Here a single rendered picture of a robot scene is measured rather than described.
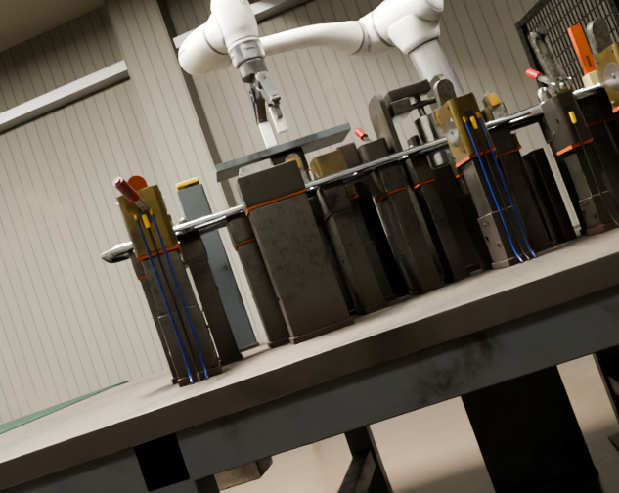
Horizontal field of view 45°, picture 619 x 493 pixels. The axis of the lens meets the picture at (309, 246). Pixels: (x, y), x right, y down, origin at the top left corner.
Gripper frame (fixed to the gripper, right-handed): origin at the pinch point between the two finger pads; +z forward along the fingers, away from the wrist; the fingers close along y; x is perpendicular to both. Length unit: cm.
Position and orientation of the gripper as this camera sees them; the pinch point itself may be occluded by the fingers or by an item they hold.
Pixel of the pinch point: (276, 135)
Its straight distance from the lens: 197.7
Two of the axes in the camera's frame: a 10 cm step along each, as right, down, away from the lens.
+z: 3.4, 9.4, -0.6
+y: 2.6, -1.6, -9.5
